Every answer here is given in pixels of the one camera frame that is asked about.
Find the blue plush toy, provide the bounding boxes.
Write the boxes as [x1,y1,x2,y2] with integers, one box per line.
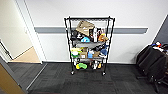
[80,36,91,44]

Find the cardboard box with label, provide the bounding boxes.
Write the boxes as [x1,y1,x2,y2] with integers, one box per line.
[79,51,89,60]

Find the light blue cup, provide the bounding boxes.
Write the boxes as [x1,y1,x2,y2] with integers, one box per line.
[87,50,95,60]

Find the yellow green toy bowl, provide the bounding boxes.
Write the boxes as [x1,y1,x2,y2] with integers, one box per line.
[70,47,83,58]

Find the plain cardboard box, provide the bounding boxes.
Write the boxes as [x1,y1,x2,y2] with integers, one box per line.
[92,50,101,58]

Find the black cloth bag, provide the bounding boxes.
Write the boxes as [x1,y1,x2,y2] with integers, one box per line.
[92,44,108,53]

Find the black box with white print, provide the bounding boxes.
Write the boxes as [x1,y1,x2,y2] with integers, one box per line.
[70,30,79,42]

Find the black box with white stripe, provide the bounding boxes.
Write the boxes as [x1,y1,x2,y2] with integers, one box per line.
[89,27,102,43]

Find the green yellow toy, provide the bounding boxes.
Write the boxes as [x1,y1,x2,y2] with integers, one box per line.
[75,62,89,71]

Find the brown paper bag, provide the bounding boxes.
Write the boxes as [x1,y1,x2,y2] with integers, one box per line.
[75,19,96,38]

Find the blue cap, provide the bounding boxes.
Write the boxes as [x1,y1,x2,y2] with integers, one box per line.
[99,48,109,57]

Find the white toy shoe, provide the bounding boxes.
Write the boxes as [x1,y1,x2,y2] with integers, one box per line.
[91,61,100,70]

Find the small orange toy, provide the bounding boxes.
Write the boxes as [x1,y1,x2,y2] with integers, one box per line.
[97,62,103,69]

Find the red white items on chair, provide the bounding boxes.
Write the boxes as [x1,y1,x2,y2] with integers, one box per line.
[151,41,168,51]

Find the wooden door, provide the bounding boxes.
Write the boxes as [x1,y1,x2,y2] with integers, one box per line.
[0,55,28,94]

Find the black wire shelf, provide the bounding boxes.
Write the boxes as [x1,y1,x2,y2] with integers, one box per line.
[64,16,116,77]

